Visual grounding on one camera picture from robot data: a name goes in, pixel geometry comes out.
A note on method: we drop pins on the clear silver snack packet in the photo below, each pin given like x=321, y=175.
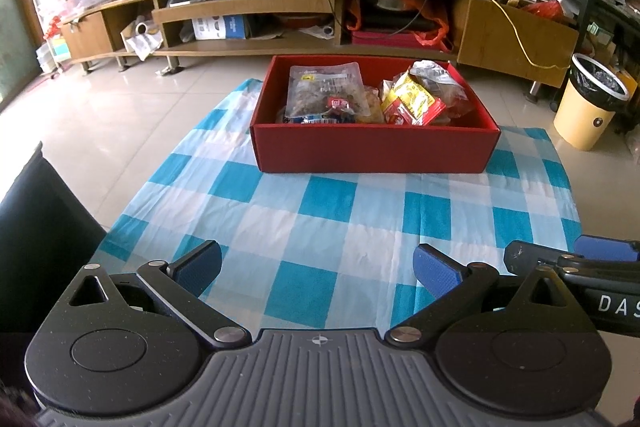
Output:
x=442, y=79

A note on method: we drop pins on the wooden tv stand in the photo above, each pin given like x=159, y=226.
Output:
x=515, y=27

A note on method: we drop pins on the clear packet of brown snacks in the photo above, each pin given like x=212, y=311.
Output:
x=315, y=89

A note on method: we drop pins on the red flat box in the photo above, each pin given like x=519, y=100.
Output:
x=390, y=39

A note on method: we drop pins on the blue white carton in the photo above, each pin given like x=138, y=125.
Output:
x=220, y=28

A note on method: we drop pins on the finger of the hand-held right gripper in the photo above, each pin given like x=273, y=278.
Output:
x=605, y=248
x=520, y=254

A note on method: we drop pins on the blue white checkered cloth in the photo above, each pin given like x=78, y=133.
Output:
x=325, y=207

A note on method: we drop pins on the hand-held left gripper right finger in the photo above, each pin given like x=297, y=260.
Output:
x=435, y=269

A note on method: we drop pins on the orange plastic bag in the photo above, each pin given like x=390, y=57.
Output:
x=435, y=34

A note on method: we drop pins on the red plastic bag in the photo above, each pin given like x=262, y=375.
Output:
x=545, y=9

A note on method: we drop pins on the orange snack packet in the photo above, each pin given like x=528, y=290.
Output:
x=372, y=104

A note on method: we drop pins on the black chair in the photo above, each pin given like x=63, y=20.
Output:
x=45, y=232

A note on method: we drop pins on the white plastic drawer cart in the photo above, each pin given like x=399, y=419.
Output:
x=50, y=57

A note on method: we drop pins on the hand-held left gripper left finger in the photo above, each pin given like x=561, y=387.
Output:
x=197, y=267

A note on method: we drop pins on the yellow trash bin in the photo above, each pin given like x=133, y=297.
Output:
x=580, y=122

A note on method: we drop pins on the red yellow snack packet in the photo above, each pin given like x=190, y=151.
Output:
x=412, y=99

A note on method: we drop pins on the red cardboard box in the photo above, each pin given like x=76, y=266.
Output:
x=370, y=147

